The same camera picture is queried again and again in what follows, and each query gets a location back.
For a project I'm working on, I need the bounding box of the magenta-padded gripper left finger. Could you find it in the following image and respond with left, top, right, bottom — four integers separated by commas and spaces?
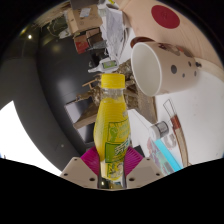
59, 146, 102, 190

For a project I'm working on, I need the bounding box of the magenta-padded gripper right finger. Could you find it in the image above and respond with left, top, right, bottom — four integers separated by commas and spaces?
122, 146, 165, 190

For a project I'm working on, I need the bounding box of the yellow drink bottle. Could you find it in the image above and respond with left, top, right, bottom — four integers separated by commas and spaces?
93, 73, 132, 183

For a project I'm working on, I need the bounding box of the small jar silver lid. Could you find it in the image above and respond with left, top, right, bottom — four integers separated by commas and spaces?
148, 120, 170, 141

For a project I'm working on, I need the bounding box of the long ceiling light strip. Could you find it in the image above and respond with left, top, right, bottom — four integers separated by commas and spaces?
0, 100, 63, 177

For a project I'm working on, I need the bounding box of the white spray bottle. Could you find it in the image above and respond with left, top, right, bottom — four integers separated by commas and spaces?
87, 59, 119, 74

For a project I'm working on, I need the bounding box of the red box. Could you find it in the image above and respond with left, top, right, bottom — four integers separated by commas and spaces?
73, 33, 90, 55

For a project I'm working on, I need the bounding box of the newspaper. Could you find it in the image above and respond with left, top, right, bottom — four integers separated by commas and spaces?
99, 6, 131, 63

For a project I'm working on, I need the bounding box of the cardboard box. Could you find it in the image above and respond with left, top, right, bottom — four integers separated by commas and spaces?
64, 3, 104, 34

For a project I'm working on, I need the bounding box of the flat round red coaster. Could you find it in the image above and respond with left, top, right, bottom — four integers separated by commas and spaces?
150, 4, 181, 30

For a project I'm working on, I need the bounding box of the white spotted mug brown handle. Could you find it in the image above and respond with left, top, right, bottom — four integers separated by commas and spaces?
129, 35, 203, 98

